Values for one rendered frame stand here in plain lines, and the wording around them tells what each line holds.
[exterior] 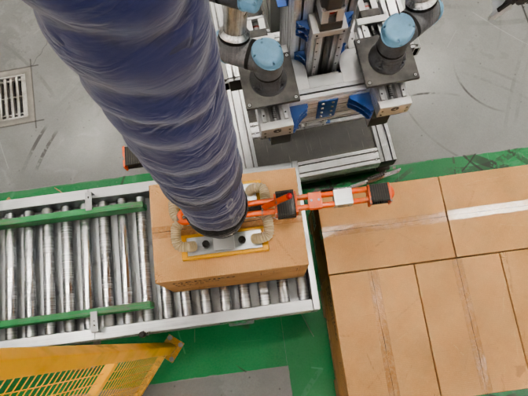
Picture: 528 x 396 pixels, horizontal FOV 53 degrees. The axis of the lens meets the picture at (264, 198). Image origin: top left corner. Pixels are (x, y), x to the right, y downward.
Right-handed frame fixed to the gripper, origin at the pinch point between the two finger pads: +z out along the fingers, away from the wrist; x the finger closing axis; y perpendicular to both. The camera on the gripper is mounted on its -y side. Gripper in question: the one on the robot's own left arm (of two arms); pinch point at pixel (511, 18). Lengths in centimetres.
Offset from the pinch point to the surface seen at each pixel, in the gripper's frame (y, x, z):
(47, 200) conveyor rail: 1, 185, 93
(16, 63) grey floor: 116, 221, 152
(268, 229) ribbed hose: -42, 87, 48
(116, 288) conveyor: -45, 161, 103
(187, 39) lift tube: -41, 96, -84
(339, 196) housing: -36, 59, 42
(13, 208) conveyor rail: 0, 202, 93
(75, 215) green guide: -10, 172, 88
